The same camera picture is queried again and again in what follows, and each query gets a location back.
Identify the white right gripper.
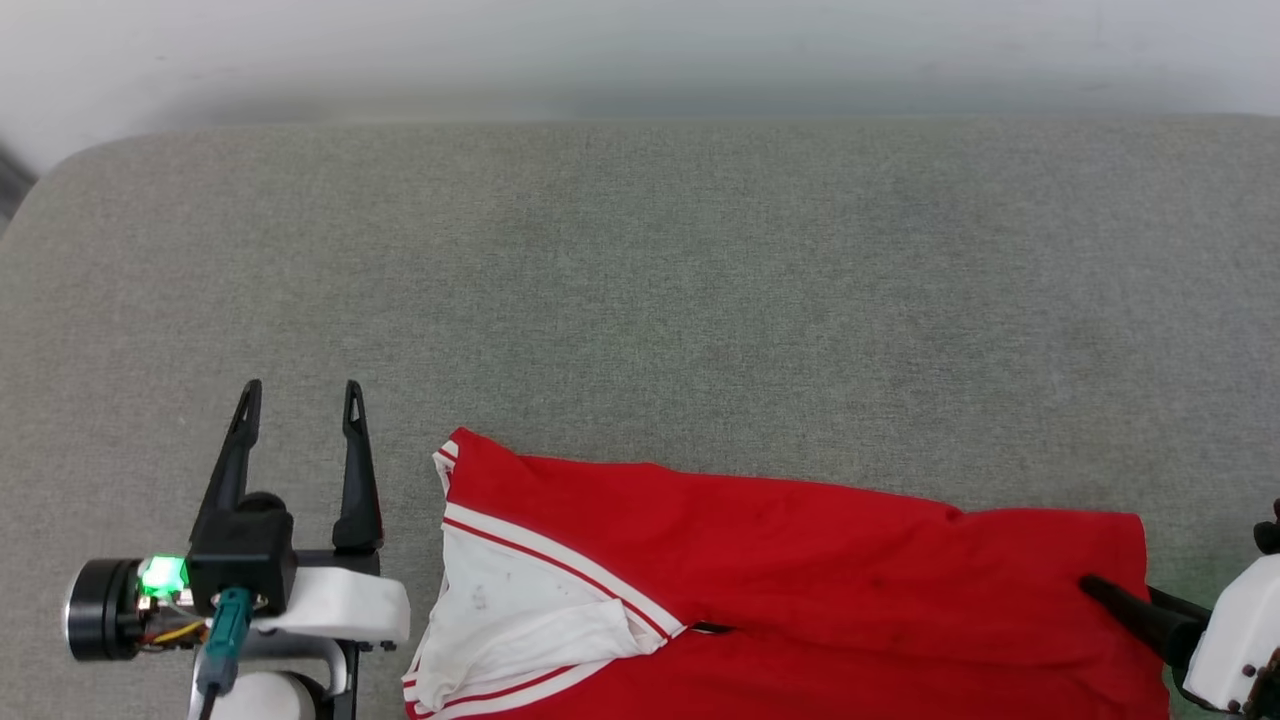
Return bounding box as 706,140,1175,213
1078,553,1280,715

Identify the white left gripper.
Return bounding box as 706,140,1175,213
63,379,412,663

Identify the red and white jersey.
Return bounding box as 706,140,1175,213
402,427,1173,720

